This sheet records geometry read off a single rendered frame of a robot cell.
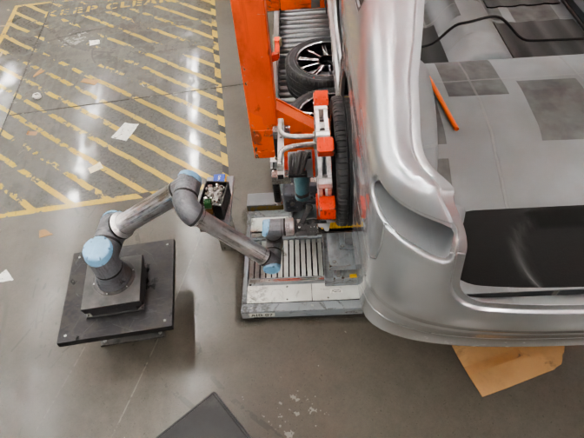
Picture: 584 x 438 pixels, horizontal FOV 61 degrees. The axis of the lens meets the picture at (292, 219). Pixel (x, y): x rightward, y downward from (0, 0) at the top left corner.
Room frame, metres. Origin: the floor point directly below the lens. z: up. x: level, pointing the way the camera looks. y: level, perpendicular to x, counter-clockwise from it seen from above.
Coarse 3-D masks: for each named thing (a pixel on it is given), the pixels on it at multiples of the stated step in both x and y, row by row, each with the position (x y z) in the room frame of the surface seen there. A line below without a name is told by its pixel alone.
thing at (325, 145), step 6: (318, 138) 1.72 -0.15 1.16; (324, 138) 1.71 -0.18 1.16; (330, 138) 1.71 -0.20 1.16; (318, 144) 1.69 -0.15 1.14; (324, 144) 1.69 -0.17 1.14; (330, 144) 1.69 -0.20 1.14; (318, 150) 1.67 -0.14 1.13; (324, 150) 1.67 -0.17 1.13; (330, 150) 1.67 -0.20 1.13; (318, 156) 1.71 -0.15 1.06
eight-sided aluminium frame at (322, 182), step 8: (320, 112) 1.97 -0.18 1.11; (320, 120) 2.13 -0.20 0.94; (320, 136) 1.78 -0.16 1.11; (320, 160) 1.71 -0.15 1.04; (328, 160) 1.70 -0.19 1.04; (320, 168) 1.68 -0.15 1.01; (328, 168) 1.68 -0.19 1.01; (320, 176) 1.65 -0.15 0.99; (328, 176) 1.65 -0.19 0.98; (320, 184) 1.63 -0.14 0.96; (328, 184) 1.63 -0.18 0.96; (320, 192) 1.63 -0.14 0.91; (328, 192) 1.63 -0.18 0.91
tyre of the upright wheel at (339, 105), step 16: (336, 96) 2.02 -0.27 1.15; (336, 112) 1.87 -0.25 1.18; (336, 128) 1.78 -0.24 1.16; (336, 144) 1.71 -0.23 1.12; (336, 160) 1.67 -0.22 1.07; (352, 160) 1.65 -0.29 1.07; (336, 176) 1.64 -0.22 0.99; (352, 176) 1.61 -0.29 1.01; (336, 192) 1.62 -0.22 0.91; (352, 192) 1.58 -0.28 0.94; (336, 208) 1.61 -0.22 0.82; (352, 208) 1.56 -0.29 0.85; (336, 224) 1.66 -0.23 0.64
